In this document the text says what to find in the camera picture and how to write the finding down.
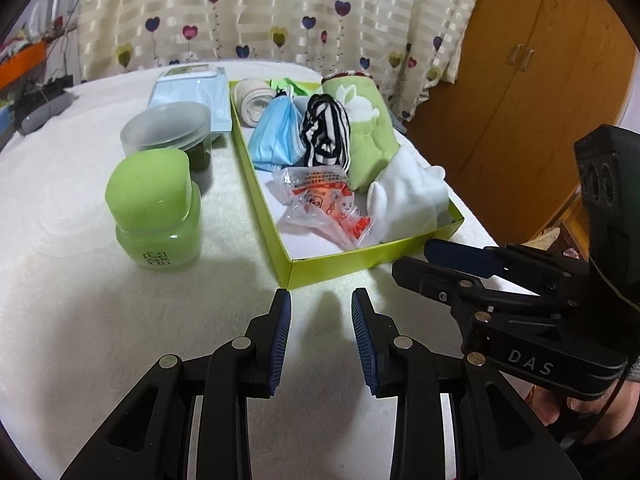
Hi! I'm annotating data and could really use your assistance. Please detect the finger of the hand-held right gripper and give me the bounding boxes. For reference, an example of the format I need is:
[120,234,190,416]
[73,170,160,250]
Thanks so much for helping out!
[391,256,542,319]
[424,239,591,293]

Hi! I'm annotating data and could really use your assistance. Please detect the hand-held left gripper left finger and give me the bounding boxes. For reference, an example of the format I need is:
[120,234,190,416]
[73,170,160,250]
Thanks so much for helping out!
[60,288,293,480]

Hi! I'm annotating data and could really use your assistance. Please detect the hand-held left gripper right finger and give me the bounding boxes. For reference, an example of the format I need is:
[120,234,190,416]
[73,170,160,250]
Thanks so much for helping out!
[351,287,583,480]

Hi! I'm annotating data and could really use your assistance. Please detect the white baby socks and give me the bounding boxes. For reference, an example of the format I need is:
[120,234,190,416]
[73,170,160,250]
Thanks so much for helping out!
[366,150,451,243]

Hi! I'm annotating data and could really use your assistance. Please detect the lime green cardboard box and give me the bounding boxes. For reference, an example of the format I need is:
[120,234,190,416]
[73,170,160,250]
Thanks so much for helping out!
[229,79,465,291]

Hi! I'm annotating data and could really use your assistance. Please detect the red white plastic packet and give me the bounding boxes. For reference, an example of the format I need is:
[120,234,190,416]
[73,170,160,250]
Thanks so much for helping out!
[270,166,376,251]

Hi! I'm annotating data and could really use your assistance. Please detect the green animal towel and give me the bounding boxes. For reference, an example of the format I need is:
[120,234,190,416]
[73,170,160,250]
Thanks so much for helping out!
[321,72,401,192]

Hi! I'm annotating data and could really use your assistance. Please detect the black white striped cloth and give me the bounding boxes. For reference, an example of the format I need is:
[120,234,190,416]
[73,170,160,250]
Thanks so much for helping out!
[299,94,353,168]

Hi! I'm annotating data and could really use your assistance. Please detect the blue face mask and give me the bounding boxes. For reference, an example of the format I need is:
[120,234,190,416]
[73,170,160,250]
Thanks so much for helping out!
[247,91,306,173]

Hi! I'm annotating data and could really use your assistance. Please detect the beige red-striped towel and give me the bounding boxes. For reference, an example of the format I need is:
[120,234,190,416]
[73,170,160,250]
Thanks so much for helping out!
[235,78,278,128]

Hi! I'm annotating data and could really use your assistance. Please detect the person's right forearm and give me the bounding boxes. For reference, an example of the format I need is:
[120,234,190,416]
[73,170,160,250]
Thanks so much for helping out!
[562,427,640,480]

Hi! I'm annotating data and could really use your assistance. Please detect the person's right hand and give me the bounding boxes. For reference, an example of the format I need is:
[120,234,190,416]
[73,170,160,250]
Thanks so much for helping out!
[530,382,640,446]

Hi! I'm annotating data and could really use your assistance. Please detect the wooden wardrobe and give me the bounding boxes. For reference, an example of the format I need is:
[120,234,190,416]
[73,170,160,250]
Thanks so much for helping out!
[400,0,640,261]

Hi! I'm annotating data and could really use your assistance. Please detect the green glass jar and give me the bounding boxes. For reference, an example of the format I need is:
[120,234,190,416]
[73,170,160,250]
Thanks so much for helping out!
[104,149,202,268]

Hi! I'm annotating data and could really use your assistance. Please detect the clear jar dark contents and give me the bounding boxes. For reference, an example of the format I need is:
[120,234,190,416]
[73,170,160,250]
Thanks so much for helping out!
[120,101,213,196]

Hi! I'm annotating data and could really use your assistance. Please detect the pale blue wet wipes pack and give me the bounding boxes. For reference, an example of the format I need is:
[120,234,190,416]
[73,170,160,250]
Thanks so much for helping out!
[148,63,233,142]

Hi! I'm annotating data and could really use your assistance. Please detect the cream heart print curtain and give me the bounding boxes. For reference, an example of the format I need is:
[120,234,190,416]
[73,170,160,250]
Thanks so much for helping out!
[77,0,493,123]

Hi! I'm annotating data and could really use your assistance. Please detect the black grey headset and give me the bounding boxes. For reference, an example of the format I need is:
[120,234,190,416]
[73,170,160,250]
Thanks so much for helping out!
[12,87,73,135]

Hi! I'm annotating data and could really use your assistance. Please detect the orange tray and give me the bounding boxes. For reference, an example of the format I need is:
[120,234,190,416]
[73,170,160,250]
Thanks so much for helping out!
[0,41,48,90]

